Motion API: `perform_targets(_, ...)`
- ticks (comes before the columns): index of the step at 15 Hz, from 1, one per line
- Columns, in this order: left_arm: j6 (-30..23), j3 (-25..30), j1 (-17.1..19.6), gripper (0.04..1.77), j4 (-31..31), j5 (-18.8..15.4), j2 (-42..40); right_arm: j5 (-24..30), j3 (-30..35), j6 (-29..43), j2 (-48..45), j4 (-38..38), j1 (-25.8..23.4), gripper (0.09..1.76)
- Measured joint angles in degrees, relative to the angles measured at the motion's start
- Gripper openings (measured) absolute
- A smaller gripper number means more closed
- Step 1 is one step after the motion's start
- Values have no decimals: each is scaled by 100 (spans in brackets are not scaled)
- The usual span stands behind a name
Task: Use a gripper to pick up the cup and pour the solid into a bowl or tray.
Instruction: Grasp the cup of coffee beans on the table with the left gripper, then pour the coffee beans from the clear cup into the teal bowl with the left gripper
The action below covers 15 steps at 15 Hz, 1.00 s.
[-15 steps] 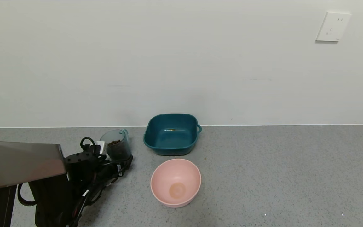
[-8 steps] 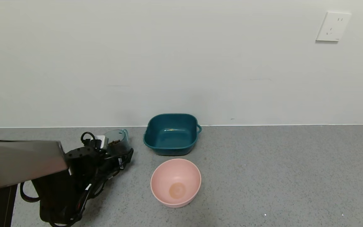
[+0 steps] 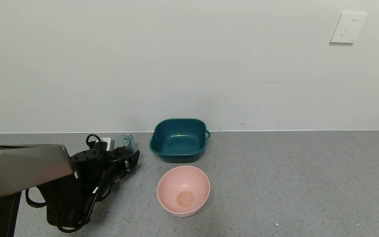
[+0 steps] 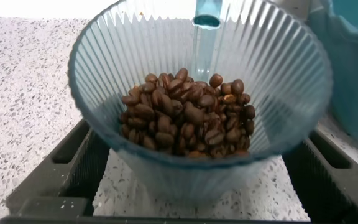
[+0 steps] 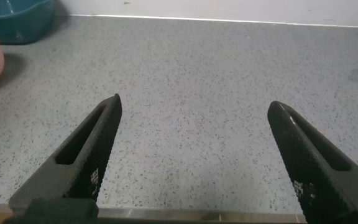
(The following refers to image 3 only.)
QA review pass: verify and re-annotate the transparent teal ribbed cup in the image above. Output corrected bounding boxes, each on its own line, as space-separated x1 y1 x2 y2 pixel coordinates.
112 135 135 158

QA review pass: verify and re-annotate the pink round bowl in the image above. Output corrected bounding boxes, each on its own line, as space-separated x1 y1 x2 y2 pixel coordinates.
157 166 211 217

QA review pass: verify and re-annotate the teal square plastic basin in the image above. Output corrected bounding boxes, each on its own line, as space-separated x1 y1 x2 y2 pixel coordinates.
149 118 211 163

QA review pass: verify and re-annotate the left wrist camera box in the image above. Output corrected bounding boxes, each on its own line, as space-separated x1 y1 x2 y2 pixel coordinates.
100 137 115 152

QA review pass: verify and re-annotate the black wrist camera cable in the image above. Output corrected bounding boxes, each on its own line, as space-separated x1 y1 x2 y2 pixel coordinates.
86 134 103 149

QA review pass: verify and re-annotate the black forearm cable bundle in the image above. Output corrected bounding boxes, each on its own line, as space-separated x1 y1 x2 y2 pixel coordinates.
56 155 137 233

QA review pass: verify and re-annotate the thick dark arm cable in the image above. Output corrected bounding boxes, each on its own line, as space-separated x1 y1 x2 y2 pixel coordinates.
25 188 47 208

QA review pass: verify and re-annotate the white wall socket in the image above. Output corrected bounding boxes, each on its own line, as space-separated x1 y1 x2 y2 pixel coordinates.
330 12 367 44

